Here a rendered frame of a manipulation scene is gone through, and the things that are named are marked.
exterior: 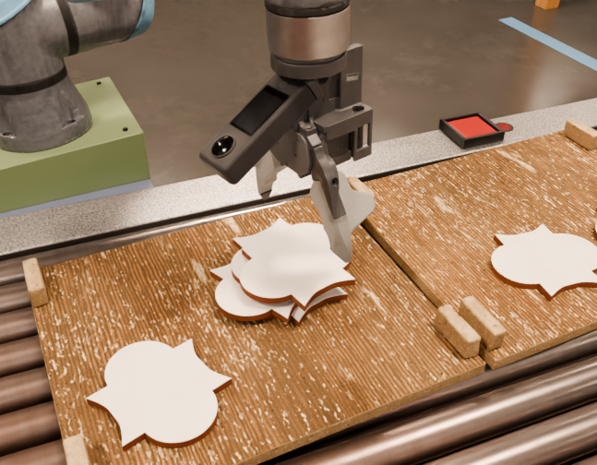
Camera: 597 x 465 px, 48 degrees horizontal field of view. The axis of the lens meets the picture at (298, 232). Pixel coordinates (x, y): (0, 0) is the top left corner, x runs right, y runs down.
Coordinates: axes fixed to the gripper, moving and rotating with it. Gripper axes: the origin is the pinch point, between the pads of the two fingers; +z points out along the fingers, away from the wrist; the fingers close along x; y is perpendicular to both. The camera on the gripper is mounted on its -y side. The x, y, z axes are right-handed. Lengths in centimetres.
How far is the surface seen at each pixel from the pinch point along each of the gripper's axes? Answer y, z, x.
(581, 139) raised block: 54, 8, 1
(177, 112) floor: 86, 98, 216
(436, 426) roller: -0.1, 10.5, -22.0
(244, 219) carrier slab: 2.2, 7.8, 15.3
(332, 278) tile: 1.5, 4.6, -4.1
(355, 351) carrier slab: -1.2, 8.5, -11.2
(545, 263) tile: 25.5, 8.3, -14.6
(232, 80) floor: 124, 98, 229
